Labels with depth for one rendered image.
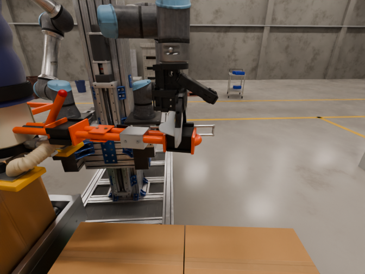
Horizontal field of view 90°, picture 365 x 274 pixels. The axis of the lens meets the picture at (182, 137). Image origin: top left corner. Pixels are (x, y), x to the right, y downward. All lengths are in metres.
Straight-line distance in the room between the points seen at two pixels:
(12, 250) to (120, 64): 1.10
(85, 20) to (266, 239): 1.60
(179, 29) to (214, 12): 11.17
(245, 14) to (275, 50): 2.63
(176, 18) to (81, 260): 1.05
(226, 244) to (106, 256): 0.59
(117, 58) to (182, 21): 0.94
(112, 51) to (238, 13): 10.83
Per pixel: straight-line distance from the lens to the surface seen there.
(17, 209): 1.11
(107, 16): 0.57
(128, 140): 0.53
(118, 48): 1.36
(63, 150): 0.81
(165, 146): 0.49
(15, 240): 1.16
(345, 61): 15.31
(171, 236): 1.10
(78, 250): 1.17
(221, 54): 11.57
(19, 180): 0.71
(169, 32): 0.45
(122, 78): 1.36
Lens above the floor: 1.42
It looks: 24 degrees down
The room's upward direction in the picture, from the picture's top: straight up
